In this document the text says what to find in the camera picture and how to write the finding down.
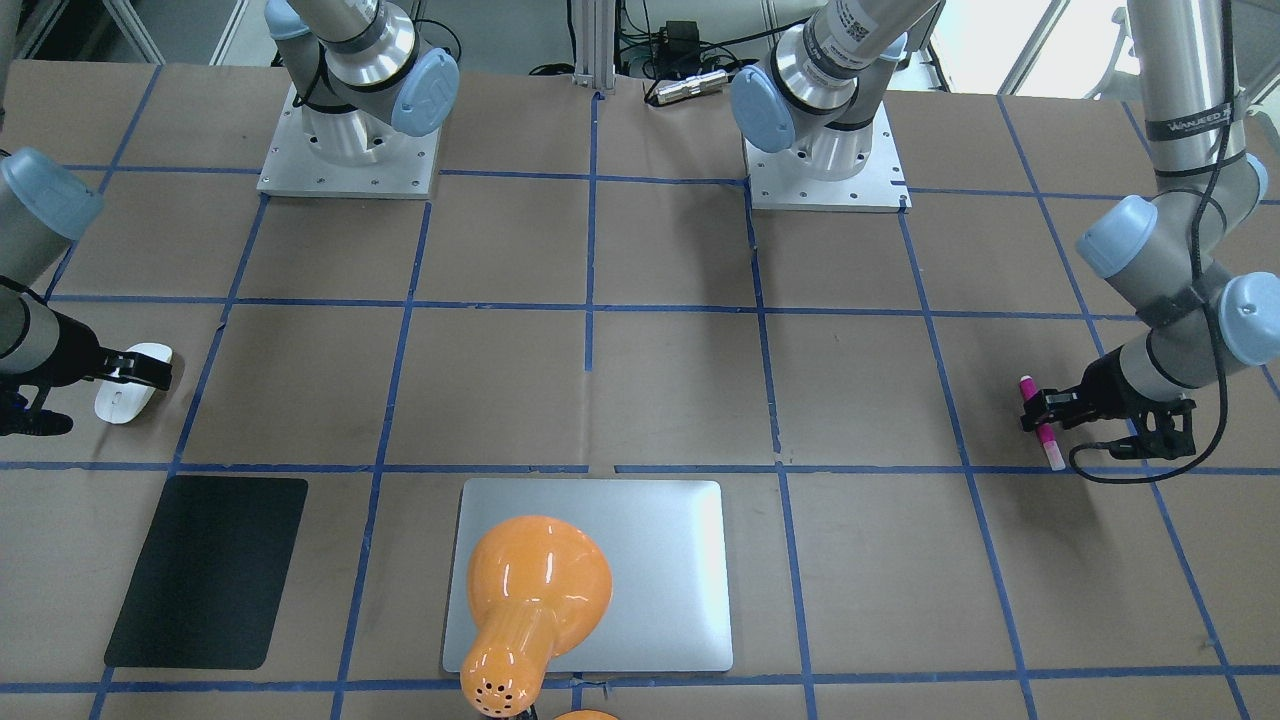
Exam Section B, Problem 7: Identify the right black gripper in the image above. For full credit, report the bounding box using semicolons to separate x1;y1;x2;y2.
40;334;173;391

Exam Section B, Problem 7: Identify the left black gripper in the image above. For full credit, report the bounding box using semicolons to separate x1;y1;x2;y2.
1020;355;1151;432

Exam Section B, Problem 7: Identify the pink marker pen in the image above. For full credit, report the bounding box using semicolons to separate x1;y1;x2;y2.
1018;375;1068;471

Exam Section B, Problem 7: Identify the white computer mouse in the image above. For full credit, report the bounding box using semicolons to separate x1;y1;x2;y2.
93;342;174;425

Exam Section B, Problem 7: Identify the silver laptop notebook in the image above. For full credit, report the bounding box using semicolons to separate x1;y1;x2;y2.
442;478;733;673

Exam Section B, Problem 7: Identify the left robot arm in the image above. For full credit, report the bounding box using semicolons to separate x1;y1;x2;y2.
730;1;1277;430

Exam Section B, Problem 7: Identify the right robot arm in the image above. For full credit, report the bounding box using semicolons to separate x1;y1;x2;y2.
1;1;461;391

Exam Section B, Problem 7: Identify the black mousepad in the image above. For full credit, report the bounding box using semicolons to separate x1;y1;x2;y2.
104;475;308;670

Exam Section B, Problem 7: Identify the orange desk lamp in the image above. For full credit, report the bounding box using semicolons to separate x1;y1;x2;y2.
460;515;614;719

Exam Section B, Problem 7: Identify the silver metal cylinder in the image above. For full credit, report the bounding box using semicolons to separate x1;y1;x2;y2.
644;69;730;108

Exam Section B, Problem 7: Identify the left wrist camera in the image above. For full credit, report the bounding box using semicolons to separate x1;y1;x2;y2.
1103;398;1197;460

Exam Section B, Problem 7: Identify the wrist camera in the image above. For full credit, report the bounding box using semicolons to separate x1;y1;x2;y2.
1;386;74;437
1103;398;1197;460

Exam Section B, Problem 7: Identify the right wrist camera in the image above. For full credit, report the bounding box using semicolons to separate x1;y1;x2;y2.
1;386;74;437

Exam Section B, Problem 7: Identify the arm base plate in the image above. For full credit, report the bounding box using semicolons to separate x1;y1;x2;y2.
256;85;443;201
742;105;913;213

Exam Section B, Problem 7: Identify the aluminium frame post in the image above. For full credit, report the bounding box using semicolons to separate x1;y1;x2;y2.
567;1;617;96

